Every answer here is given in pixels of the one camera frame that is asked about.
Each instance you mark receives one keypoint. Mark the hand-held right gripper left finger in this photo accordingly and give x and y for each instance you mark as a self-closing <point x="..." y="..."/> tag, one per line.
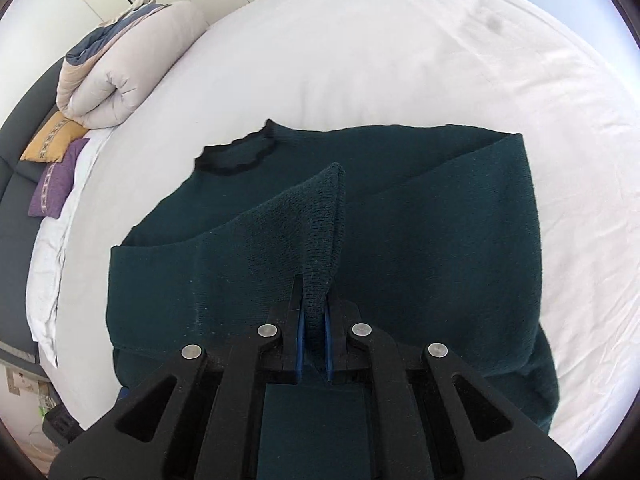
<point x="299" y="332"/>

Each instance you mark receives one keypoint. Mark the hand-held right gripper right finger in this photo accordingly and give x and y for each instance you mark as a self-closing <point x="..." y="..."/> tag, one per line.
<point x="328" y="342"/>

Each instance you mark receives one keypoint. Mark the white pillow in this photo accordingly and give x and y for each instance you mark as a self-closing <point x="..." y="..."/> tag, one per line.
<point x="47" y="260"/>

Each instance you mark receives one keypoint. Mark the grey padded headboard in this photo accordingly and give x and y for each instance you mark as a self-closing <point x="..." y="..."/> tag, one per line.
<point x="15" y="210"/>

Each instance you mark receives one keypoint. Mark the white wall socket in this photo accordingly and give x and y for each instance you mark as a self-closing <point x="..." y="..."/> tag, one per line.
<point x="20" y="382"/>

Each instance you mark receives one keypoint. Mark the purple patterned pillow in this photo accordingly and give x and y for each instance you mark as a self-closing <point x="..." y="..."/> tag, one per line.
<point x="55" y="180"/>

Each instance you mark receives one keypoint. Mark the dark green knit sweater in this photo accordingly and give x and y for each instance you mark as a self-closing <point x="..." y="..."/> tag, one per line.
<point x="425" y="235"/>

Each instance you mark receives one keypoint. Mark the yellow patterned pillow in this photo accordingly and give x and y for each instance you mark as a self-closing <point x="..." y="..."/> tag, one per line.
<point x="52" y="137"/>

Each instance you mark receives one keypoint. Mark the bed with white sheet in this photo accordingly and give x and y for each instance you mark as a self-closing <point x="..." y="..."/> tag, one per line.
<point x="375" y="60"/>

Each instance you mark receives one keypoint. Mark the folded beige and blue duvet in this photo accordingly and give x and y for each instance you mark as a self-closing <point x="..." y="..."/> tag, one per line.
<point x="130" y="60"/>

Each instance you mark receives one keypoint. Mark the small black box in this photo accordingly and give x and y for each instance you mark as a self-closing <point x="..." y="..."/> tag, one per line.
<point x="62" y="427"/>

